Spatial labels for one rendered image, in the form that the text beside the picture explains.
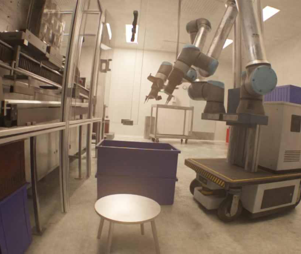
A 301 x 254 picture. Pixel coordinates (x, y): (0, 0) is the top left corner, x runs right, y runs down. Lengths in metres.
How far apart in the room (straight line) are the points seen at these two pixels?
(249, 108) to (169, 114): 5.17
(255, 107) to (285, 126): 0.36
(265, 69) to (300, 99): 2.06
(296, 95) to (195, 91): 1.73
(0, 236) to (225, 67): 6.96
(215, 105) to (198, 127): 4.91
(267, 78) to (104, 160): 1.16
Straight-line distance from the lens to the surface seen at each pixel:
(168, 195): 1.59
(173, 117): 6.38
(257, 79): 1.14
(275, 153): 1.58
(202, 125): 6.62
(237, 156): 1.75
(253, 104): 1.31
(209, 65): 1.15
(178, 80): 1.15
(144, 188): 1.55
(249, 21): 1.28
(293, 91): 3.08
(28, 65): 1.32
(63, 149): 1.32
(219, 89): 1.72
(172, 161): 1.52
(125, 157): 1.48
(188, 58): 1.16
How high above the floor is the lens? 0.66
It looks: 4 degrees down
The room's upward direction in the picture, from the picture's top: 4 degrees clockwise
